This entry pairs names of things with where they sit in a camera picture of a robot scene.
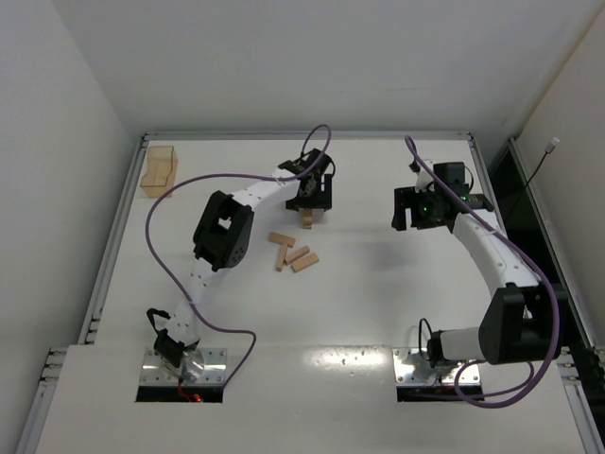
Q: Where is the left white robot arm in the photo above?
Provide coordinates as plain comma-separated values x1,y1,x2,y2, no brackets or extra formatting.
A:
145,148,336,369

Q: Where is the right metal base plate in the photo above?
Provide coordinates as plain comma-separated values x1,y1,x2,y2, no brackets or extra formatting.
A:
391,347,464,388

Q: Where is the wood block one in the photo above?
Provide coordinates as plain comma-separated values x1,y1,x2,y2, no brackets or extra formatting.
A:
302,217,313,230

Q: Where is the metal base plate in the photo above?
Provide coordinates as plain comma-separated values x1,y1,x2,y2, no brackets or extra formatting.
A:
391,347,464,388
139,348,227,387

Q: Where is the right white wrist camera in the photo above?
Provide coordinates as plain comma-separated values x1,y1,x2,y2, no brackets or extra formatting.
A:
409,161,434,193

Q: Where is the wood block three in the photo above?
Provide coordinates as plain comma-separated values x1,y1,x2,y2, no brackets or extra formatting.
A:
268,232,296,248

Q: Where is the wood block five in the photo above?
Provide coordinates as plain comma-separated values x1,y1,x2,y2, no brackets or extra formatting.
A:
285,246,310,265

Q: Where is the transparent orange plastic box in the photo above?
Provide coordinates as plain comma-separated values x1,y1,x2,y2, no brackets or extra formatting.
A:
139,146,179,199

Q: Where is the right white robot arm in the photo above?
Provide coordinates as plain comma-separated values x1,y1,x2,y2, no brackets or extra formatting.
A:
391,162,567,367

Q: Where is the black wall cable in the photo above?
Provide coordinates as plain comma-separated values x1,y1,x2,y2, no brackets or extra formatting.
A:
491,137,561,223

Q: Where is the wood block six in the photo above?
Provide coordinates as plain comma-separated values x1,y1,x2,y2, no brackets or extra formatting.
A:
291,253,320,272

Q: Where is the wood block four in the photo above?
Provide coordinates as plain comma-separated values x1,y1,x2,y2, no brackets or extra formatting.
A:
275,244,289,271

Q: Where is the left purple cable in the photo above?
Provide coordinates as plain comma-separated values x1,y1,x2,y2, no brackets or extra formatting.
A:
145,124,333,379

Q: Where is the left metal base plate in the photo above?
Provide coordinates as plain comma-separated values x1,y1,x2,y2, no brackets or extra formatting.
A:
139,348,227,387

